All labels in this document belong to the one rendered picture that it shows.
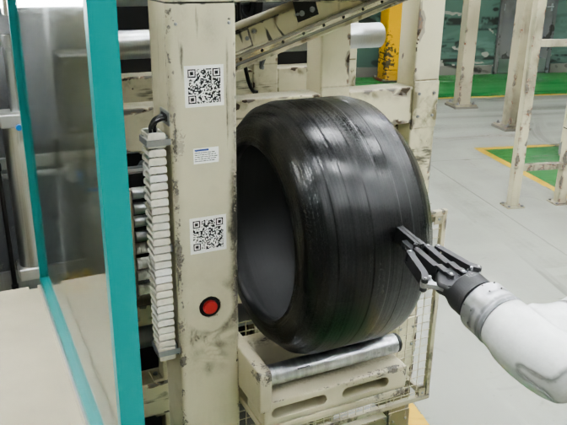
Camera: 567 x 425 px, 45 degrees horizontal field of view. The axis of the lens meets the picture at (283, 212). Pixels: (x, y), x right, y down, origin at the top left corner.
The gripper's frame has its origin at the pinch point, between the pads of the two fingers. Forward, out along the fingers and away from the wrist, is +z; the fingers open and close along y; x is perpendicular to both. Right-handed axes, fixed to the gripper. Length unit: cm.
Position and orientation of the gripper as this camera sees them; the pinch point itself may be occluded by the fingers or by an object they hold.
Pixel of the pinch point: (408, 241)
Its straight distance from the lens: 130.8
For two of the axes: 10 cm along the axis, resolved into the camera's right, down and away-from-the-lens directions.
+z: -4.3, -4.6, 7.8
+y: -9.0, 1.4, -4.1
